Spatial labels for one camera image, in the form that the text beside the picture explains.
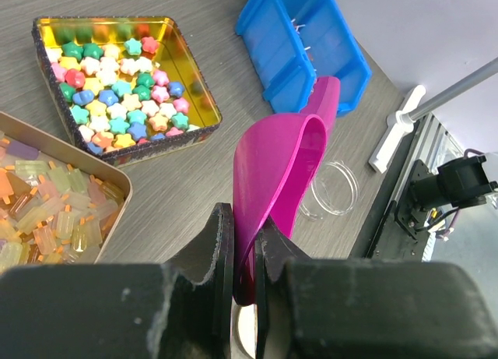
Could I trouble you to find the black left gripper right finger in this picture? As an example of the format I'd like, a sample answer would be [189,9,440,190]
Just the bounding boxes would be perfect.
[254,217,310,358]

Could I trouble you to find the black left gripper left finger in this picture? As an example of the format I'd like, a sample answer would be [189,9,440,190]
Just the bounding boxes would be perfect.
[161,202,234,358]

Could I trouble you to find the clear glass jar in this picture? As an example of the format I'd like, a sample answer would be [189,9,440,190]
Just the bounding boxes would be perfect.
[299,160,359,220]

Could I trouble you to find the magenta plastic scoop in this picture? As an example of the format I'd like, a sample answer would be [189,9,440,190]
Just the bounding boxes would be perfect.
[233,76,341,306]

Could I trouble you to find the gold tin of popsicle candies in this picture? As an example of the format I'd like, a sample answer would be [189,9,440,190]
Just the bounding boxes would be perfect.
[1,113,132,272]

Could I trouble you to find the dark tin of star candies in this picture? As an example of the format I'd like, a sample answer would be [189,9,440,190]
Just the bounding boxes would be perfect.
[32,16,222,166]

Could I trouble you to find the round gold jar lid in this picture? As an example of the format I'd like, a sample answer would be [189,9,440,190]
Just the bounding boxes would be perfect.
[231,304,258,358]

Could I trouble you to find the blue bin of lollipops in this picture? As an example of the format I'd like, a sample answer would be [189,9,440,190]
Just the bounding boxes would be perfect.
[235,0,372,117]

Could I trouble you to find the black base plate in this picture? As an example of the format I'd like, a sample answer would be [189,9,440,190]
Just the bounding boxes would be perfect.
[362,116,438,262]

